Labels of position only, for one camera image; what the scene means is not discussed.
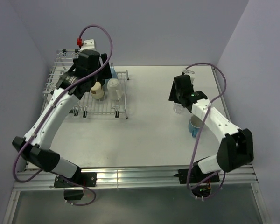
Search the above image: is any aluminium frame rail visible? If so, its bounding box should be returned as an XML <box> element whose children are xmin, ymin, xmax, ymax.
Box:
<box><xmin>12</xmin><ymin>164</ymin><xmax>258</xmax><ymax>191</ymax></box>

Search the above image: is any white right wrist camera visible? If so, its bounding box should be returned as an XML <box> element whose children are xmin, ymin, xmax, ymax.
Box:
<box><xmin>182</xmin><ymin>69</ymin><xmax>196</xmax><ymax>83</ymax></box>

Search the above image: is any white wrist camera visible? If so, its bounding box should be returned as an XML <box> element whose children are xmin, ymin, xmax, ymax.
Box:
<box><xmin>77</xmin><ymin>38</ymin><xmax>96</xmax><ymax>52</ymax></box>
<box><xmin>182</xmin><ymin>69</ymin><xmax>196</xmax><ymax>83</ymax></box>

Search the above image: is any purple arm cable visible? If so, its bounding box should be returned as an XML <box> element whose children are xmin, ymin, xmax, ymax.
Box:
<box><xmin>13</xmin><ymin>24</ymin><xmax>113</xmax><ymax>206</ymax></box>
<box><xmin>185</xmin><ymin>62</ymin><xmax>226</xmax><ymax>199</ymax></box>

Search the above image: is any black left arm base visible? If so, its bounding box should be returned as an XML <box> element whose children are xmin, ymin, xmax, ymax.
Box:
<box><xmin>54</xmin><ymin>172</ymin><xmax>97</xmax><ymax>188</ymax></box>

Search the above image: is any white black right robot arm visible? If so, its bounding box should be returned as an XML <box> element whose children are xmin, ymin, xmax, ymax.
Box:
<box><xmin>169</xmin><ymin>74</ymin><xmax>254</xmax><ymax>183</ymax></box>

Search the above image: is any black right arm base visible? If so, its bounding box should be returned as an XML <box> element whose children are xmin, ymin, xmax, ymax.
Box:
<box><xmin>173</xmin><ymin>168</ymin><xmax>220</xmax><ymax>184</ymax></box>

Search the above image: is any clear plastic cup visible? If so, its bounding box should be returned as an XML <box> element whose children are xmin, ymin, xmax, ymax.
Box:
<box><xmin>173</xmin><ymin>103</ymin><xmax>184</xmax><ymax>114</ymax></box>

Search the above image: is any metal wire dish rack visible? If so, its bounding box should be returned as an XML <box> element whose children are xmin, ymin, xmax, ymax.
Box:
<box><xmin>41</xmin><ymin>49</ymin><xmax>129</xmax><ymax>119</ymax></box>

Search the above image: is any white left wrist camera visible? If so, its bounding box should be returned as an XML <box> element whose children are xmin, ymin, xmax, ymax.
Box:
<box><xmin>77</xmin><ymin>38</ymin><xmax>96</xmax><ymax>52</ymax></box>

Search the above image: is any blue white ceramic mug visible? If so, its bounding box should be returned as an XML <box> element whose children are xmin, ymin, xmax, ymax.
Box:
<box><xmin>188</xmin><ymin>115</ymin><xmax>202</xmax><ymax>138</ymax></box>

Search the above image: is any light blue plastic cup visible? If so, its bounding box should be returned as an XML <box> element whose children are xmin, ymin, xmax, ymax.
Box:
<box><xmin>110</xmin><ymin>68</ymin><xmax>118</xmax><ymax>79</ymax></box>

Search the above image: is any stainless steel cup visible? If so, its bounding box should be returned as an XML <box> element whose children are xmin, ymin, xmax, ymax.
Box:
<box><xmin>90</xmin><ymin>82</ymin><xmax>104</xmax><ymax>100</ymax></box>

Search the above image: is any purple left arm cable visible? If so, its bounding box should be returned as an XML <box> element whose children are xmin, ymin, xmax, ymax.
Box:
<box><xmin>13</xmin><ymin>24</ymin><xmax>113</xmax><ymax>206</ymax></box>

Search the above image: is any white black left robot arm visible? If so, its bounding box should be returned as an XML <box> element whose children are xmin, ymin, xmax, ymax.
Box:
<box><xmin>12</xmin><ymin>49</ymin><xmax>112</xmax><ymax>186</ymax></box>

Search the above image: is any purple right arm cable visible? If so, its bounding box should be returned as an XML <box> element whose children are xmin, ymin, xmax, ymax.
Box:
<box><xmin>185</xmin><ymin>62</ymin><xmax>226</xmax><ymax>199</ymax></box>

